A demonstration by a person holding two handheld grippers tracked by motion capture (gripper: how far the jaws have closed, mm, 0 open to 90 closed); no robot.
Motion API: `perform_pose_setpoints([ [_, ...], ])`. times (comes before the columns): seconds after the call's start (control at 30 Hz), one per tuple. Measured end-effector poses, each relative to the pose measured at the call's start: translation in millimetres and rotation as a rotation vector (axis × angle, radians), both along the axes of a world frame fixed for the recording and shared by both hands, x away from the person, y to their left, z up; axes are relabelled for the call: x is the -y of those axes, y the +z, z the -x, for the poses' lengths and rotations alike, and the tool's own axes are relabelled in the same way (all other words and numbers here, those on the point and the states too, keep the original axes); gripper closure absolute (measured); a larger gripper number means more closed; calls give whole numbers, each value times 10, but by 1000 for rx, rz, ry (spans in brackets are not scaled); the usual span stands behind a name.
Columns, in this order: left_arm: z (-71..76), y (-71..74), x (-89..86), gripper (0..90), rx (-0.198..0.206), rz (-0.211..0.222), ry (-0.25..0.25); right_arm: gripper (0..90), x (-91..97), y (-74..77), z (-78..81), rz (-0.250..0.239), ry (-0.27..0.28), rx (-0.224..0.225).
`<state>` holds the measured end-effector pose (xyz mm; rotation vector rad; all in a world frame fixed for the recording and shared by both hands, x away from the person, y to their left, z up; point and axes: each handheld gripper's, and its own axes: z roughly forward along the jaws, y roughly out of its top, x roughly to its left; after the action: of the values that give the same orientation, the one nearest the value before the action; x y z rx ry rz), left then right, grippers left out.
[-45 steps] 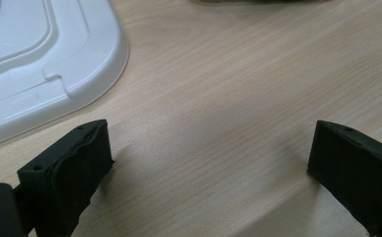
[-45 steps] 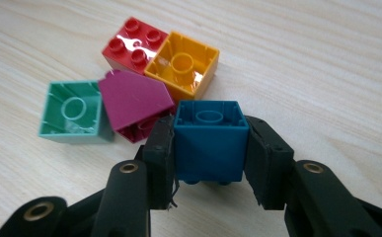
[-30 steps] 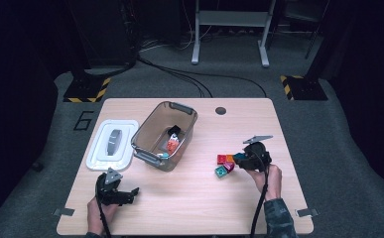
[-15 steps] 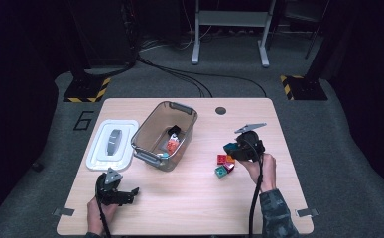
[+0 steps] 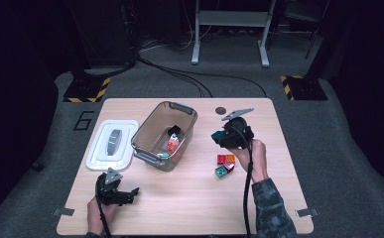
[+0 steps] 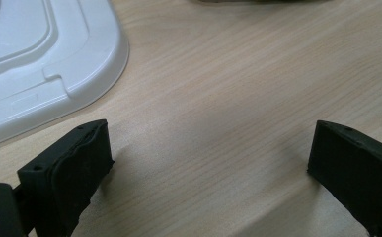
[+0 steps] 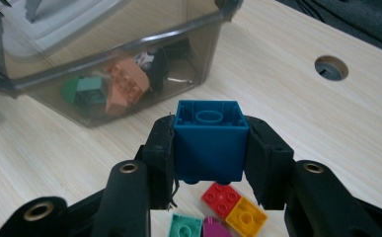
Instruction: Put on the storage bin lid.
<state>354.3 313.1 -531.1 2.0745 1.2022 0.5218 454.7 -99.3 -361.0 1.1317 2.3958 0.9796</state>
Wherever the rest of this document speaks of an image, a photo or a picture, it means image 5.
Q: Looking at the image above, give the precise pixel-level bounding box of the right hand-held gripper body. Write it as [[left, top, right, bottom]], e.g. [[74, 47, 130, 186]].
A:
[[221, 107, 255, 150]]

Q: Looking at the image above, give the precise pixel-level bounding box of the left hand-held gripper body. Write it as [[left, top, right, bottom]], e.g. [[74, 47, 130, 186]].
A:
[[94, 167, 132, 206]]

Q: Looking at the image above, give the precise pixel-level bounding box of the dark teal building block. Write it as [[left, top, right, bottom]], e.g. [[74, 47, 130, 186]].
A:
[[211, 129, 227, 141]]

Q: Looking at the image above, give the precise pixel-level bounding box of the white bin lid grey handle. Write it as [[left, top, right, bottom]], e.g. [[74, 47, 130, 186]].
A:
[[85, 118, 140, 172]]

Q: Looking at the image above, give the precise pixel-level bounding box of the long salmon building block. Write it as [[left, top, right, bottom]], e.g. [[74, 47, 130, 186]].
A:
[[166, 139, 180, 156]]

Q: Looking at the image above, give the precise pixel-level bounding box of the transparent grey storage bin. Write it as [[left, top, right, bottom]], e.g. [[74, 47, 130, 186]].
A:
[[130, 100, 199, 173]]

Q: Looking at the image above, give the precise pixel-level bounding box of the person's left hand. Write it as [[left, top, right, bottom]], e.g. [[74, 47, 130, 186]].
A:
[[87, 196, 119, 234]]

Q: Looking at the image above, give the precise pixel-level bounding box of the person's right hand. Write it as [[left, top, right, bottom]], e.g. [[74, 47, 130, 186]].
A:
[[236, 139, 269, 183]]

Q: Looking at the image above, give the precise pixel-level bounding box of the grey tape strip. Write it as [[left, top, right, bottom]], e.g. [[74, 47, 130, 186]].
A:
[[296, 207, 320, 218], [53, 207, 75, 217]]

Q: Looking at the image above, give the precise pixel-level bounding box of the black equipment rack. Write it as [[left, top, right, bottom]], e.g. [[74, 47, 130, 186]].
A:
[[64, 0, 138, 67]]

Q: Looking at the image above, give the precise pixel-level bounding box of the left hand-held gripper cable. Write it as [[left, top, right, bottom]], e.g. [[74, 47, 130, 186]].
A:
[[94, 194, 112, 238]]

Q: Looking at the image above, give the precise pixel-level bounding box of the hand-held gripper cable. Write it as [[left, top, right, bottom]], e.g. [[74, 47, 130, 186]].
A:
[[94, 194, 112, 238], [230, 125, 255, 238]]

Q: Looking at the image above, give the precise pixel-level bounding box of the black floor cable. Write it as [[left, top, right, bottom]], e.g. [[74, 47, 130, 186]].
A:
[[137, 57, 205, 99], [139, 59, 214, 99], [176, 69, 268, 98]]

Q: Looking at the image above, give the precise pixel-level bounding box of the right hand-held gripper cable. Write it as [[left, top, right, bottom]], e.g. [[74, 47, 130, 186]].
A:
[[230, 125, 255, 238]]

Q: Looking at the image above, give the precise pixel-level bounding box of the black base plate striped edge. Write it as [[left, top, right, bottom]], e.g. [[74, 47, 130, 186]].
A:
[[63, 77, 112, 103], [280, 74, 328, 101]]

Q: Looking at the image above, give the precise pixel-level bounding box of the tangle of pale cables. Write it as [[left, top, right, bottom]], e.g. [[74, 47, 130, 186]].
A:
[[139, 31, 213, 52]]

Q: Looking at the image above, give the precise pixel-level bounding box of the white metal stand frame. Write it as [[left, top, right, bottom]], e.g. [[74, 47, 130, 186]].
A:
[[191, 0, 277, 68]]

